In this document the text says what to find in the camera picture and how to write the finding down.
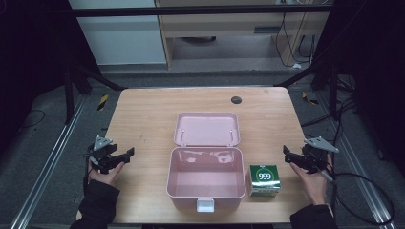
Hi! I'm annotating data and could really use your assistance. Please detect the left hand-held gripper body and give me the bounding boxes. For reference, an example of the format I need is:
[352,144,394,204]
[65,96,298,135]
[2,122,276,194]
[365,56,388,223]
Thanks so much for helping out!
[87,135,118,175]

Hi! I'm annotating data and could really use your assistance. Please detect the green and white carton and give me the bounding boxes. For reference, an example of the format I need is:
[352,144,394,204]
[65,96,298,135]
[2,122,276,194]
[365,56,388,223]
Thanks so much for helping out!
[246,163,283,198]

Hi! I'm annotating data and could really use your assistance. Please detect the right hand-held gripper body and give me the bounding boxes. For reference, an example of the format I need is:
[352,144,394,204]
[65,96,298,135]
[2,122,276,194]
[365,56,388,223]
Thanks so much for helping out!
[302,135,340,175]

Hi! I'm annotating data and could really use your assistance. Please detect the yellow and black floor tape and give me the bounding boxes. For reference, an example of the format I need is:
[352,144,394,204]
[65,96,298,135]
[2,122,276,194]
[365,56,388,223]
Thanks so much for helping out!
[96,94,110,112]
[301,91,320,106]

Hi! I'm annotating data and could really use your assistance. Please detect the black floor cables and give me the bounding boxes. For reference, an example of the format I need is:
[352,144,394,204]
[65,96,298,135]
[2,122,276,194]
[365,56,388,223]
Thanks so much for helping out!
[300,74,359,147]

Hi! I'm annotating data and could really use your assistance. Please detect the black hanging desk cables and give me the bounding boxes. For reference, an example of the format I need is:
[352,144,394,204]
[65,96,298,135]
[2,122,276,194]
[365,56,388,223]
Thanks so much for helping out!
[274,11,316,69]

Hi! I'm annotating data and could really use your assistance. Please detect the light wooden desk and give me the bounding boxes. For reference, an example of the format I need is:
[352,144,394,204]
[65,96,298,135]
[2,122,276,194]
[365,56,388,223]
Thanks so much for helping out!
[154,0,330,70]

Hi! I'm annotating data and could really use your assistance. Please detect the black horizontal frame bar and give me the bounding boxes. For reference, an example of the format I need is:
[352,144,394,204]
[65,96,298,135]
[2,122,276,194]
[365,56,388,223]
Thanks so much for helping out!
[68,4,334,19]

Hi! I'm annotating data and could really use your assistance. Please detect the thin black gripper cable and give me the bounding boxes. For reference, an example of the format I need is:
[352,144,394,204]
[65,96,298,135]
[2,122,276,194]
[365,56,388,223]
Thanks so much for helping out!
[82,144,96,194]

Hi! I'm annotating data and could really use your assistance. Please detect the black curtain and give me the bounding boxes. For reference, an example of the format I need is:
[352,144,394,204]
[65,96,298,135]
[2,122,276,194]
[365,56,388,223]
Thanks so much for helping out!
[0,0,103,154]
[313,0,405,179]

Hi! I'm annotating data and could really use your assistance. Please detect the black looped floor cable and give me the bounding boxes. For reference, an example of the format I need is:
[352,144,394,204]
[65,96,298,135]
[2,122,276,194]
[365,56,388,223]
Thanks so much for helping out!
[18,109,46,130]

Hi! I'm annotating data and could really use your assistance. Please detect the black metal stand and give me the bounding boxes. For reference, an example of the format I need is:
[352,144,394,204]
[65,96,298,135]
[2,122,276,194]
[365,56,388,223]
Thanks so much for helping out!
[62,60,129,126]
[272,58,340,121]

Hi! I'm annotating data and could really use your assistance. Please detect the pink plastic storage box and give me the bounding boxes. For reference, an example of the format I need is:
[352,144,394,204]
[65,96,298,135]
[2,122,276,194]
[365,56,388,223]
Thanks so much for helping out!
[165,111,247,214]

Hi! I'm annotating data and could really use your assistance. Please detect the person's right hand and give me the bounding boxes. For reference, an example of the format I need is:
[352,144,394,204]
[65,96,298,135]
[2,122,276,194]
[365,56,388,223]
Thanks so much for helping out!
[289,156,334,206]

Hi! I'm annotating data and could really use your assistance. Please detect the person's left hand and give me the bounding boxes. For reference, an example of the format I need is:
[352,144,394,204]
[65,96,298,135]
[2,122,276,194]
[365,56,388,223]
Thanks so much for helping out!
[88,161,127,189]

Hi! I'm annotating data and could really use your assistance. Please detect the aluminium floor rail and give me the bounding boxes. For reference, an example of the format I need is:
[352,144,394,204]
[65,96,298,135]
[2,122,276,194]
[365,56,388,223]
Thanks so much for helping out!
[9,94,88,229]
[316,92,399,229]

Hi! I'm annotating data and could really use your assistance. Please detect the white cabinet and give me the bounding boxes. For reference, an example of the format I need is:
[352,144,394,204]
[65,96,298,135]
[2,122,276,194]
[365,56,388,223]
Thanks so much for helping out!
[68,0,168,67]

